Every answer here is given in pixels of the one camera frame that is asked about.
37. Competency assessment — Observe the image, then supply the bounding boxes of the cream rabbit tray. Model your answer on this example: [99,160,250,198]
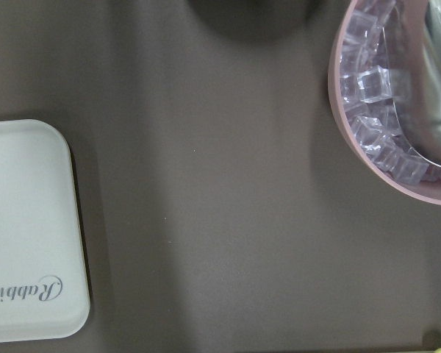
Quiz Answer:
[0,119,90,343]

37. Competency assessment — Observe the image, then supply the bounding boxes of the clear ice cubes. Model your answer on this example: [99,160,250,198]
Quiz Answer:
[340,1,441,185]

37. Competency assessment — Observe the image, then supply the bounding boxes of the pink bowl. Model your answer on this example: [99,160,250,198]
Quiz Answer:
[328,1,441,205]

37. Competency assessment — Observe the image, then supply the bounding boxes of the metal ice scoop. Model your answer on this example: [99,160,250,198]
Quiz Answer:
[385,1,441,167]

